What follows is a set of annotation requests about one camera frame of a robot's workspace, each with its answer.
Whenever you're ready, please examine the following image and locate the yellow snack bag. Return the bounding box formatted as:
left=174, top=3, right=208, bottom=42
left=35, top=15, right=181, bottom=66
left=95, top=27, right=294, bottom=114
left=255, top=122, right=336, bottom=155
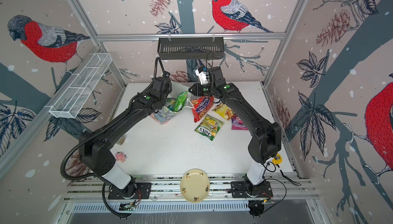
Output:
left=213, top=102, right=234, bottom=121

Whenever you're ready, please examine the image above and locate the bright green snack bag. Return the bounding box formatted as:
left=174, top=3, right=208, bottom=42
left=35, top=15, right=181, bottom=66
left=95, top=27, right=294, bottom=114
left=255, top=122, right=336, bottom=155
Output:
left=172, top=91, right=188, bottom=112

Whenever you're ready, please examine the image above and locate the red snack bag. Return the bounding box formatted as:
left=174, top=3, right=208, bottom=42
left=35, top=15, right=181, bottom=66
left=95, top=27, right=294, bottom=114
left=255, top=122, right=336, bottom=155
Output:
left=191, top=97, right=214, bottom=123

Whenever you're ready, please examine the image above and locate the patterned paper gift bag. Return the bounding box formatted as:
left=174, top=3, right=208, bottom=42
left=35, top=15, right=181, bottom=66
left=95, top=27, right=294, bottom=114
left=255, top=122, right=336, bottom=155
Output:
left=150, top=82, right=191, bottom=125

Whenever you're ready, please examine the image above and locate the green Fox's candy bag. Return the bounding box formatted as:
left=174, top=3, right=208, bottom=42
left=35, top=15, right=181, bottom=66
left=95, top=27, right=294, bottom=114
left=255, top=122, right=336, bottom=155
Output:
left=194, top=115, right=224, bottom=141

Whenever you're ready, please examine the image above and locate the purple candy snack bag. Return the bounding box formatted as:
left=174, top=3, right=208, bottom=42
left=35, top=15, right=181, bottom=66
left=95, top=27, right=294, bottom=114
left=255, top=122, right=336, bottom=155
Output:
left=231, top=114, right=248, bottom=131

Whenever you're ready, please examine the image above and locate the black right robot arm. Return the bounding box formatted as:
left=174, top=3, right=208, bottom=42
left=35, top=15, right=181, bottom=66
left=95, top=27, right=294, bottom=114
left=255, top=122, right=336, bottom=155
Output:
left=189, top=67, right=281, bottom=197

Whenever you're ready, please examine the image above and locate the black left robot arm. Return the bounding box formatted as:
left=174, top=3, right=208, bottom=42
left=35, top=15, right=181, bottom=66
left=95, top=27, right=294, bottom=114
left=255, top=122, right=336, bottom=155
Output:
left=79, top=76, right=172, bottom=197

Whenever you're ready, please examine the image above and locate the small beige block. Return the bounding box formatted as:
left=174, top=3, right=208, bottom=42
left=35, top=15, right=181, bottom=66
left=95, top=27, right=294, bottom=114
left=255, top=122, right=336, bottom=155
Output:
left=116, top=134, right=127, bottom=145

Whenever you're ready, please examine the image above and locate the small pink toy figure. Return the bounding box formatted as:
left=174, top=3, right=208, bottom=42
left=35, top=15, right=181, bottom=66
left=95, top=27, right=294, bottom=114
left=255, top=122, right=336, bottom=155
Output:
left=115, top=152, right=127, bottom=163

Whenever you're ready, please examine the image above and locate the yellow tape measure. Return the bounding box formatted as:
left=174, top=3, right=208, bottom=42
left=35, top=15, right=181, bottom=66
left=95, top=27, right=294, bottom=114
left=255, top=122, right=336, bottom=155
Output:
left=272, top=153, right=283, bottom=165

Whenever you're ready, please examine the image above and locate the cream ceramic plate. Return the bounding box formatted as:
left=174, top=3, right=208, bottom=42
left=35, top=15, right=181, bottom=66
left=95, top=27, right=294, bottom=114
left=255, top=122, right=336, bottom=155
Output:
left=180, top=169, right=210, bottom=204

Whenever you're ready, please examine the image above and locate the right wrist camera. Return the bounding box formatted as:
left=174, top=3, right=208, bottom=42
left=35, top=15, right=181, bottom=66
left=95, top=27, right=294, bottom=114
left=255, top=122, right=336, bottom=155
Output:
left=195, top=66, right=209, bottom=85

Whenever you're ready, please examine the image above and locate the black corrugated cable conduit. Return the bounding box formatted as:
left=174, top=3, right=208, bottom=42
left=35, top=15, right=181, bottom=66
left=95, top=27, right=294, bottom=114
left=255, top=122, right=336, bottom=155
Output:
left=60, top=56, right=166, bottom=219

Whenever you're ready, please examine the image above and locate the black hanging wall basket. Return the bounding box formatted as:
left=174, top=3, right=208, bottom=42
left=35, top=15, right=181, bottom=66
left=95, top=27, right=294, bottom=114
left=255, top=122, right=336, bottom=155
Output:
left=157, top=37, right=225, bottom=60

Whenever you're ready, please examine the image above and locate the horizontal aluminium frame bar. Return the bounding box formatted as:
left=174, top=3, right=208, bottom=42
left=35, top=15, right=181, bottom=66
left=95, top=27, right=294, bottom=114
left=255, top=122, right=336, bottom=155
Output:
left=96, top=32, right=287, bottom=42

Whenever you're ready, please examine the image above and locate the white wire mesh shelf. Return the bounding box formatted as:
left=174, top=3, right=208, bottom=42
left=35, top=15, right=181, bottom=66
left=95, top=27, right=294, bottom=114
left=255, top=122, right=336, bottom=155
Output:
left=49, top=53, right=112, bottom=118

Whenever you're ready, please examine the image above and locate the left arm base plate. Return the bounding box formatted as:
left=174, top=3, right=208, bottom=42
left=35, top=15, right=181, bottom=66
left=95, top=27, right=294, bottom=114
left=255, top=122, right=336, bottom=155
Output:
left=108, top=183, right=152, bottom=200

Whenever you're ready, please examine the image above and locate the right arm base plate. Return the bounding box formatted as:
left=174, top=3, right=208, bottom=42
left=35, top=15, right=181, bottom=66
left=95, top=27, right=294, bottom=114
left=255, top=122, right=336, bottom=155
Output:
left=228, top=181, right=273, bottom=198

